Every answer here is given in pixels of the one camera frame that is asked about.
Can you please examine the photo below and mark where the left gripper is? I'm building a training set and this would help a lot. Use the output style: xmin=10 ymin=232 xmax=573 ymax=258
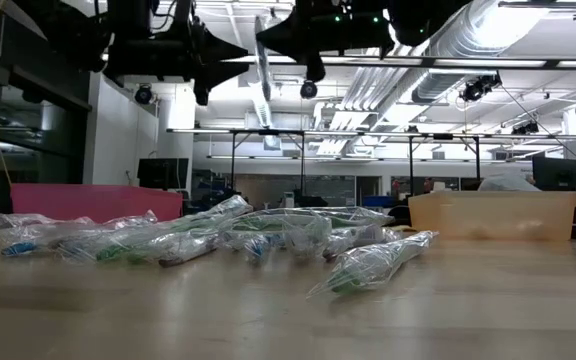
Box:
xmin=105 ymin=0 xmax=250 ymax=106

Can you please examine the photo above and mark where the blue storage bin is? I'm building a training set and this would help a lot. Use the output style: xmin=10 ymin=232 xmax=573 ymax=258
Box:
xmin=361 ymin=195 xmax=395 ymax=208

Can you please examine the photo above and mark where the orange plastic bin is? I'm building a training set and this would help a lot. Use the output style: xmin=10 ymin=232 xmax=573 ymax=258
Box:
xmin=407 ymin=190 xmax=576 ymax=242

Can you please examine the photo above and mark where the long ceiling light strip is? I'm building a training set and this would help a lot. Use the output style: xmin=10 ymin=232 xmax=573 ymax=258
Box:
xmin=100 ymin=52 xmax=576 ymax=70

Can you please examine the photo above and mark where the pink plastic bin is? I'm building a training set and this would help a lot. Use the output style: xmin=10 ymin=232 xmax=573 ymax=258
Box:
xmin=10 ymin=183 xmax=184 ymax=225

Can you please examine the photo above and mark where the black round ceiling camera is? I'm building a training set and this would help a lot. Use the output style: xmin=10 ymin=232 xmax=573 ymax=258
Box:
xmin=299 ymin=79 xmax=319 ymax=100
xmin=134 ymin=83 xmax=155 ymax=106

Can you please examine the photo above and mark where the black computer monitor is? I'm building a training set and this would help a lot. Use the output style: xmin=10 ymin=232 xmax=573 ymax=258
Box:
xmin=136 ymin=157 xmax=190 ymax=192
xmin=532 ymin=156 xmax=576 ymax=192

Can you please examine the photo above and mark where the small black ceiling camera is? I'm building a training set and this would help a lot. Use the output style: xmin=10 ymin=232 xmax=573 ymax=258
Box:
xmin=511 ymin=120 xmax=540 ymax=136

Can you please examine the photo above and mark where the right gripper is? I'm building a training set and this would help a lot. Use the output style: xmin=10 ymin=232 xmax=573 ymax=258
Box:
xmin=255 ymin=0 xmax=395 ymax=84

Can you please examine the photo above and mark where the black ceiling camera cluster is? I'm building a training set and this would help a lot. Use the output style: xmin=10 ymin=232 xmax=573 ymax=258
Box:
xmin=459 ymin=73 xmax=503 ymax=104

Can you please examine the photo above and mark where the black metal gantry frame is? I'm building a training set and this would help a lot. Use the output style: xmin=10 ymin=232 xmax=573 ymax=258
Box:
xmin=166 ymin=127 xmax=482 ymax=199

